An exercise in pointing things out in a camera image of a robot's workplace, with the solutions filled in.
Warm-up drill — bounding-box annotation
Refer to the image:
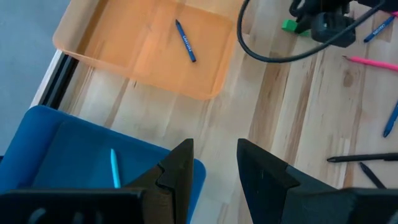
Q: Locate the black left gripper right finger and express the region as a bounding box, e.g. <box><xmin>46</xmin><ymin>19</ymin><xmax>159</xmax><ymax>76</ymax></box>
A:
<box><xmin>236</xmin><ymin>138</ymin><xmax>338</xmax><ymax>224</ymax></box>

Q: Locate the green eraser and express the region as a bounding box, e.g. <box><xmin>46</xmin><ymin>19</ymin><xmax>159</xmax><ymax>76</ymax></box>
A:
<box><xmin>281</xmin><ymin>19</ymin><xmax>311</xmax><ymax>37</ymax></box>

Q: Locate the light blue pen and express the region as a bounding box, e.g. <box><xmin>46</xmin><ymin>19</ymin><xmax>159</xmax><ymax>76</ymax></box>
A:
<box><xmin>109</xmin><ymin>148</ymin><xmax>122</xmax><ymax>189</ymax></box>

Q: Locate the blue plastic bin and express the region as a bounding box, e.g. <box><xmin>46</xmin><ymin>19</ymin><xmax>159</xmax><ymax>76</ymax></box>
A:
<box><xmin>0</xmin><ymin>105</ymin><xmax>207</xmax><ymax>224</ymax></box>

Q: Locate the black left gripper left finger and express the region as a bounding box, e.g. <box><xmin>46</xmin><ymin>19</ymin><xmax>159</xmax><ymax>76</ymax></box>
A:
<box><xmin>123</xmin><ymin>138</ymin><xmax>195</xmax><ymax>224</ymax></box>

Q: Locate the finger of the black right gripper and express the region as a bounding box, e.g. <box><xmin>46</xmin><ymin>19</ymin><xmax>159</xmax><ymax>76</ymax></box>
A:
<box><xmin>293</xmin><ymin>13</ymin><xmax>315</xmax><ymax>34</ymax></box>

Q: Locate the dark blue crayon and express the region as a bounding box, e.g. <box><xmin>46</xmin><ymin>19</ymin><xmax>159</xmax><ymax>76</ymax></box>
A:
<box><xmin>382</xmin><ymin>100</ymin><xmax>398</xmax><ymax>139</ymax></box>
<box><xmin>174</xmin><ymin>19</ymin><xmax>198</xmax><ymax>63</ymax></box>
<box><xmin>363</xmin><ymin>15</ymin><xmax>396</xmax><ymax>44</ymax></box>

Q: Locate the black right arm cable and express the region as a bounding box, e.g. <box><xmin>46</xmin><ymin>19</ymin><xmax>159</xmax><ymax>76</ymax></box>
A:
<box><xmin>236</xmin><ymin>0</ymin><xmax>388</xmax><ymax>64</ymax></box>

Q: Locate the black pen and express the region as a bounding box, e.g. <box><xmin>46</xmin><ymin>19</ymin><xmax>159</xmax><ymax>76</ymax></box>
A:
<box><xmin>359</xmin><ymin>161</ymin><xmax>387</xmax><ymax>190</ymax></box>
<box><xmin>326</xmin><ymin>152</ymin><xmax>398</xmax><ymax>164</ymax></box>

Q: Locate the orange translucent plastic bin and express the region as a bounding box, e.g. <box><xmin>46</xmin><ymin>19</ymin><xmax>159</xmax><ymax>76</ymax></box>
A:
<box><xmin>52</xmin><ymin>0</ymin><xmax>243</xmax><ymax>101</ymax></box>

